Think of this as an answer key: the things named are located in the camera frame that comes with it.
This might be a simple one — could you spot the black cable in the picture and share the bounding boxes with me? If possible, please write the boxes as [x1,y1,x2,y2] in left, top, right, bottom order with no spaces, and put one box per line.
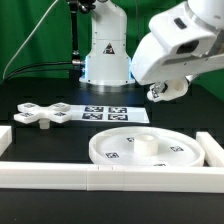
[0,61,74,85]

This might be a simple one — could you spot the white right fence rail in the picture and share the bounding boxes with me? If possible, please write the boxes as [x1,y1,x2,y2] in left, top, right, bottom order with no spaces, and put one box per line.
[196,132,224,167]

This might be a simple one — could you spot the white cross-shaped table base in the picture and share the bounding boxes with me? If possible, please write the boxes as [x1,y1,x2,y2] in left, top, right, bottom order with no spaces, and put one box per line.
[14,103,72,130]

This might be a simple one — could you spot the white round table top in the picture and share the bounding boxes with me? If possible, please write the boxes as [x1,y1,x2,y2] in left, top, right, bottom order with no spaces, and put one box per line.
[89,126,205,167]

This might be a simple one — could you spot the white marker sheet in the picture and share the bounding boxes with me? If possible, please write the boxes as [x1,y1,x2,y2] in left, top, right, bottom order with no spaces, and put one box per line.
[69,105,149,123]

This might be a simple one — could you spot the white fence rail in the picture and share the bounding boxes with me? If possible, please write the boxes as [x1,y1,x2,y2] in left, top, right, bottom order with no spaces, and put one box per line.
[0,162,224,193]
[196,132,224,167]
[0,126,12,156]

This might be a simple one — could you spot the white left fence rail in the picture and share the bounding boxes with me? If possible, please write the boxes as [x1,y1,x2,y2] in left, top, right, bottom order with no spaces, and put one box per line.
[0,126,12,156]

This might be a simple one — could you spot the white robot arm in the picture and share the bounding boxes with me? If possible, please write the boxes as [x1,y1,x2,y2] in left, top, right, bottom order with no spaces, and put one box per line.
[80,0,224,102]

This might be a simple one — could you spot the black camera stand pole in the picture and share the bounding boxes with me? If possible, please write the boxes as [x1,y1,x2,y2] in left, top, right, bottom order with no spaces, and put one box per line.
[66,0,96,79]

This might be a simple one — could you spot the white front fence rail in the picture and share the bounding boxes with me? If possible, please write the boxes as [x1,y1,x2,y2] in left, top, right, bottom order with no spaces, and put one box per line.
[0,162,224,193]

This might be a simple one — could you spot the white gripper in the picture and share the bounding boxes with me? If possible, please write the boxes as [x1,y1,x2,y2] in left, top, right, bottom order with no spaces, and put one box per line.
[131,9,224,97]

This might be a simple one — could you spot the grey cable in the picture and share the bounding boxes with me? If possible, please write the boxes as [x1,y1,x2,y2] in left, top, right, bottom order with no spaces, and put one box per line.
[2,0,59,80]

